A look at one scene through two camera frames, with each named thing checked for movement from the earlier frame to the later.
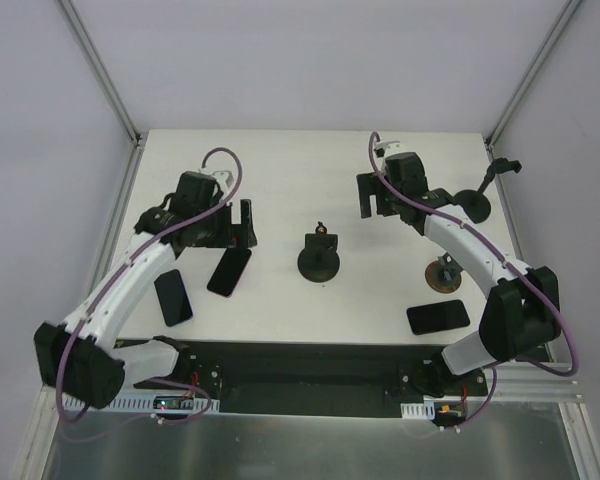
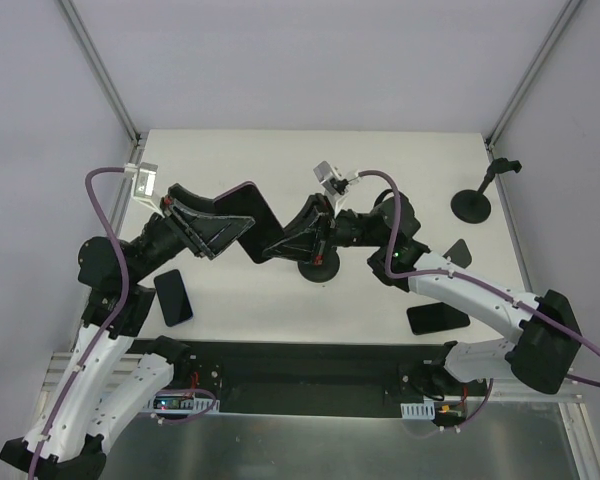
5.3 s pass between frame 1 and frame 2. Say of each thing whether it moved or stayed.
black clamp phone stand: stayed
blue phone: stayed
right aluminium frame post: stayed
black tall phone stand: stayed
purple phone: moved
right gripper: moved
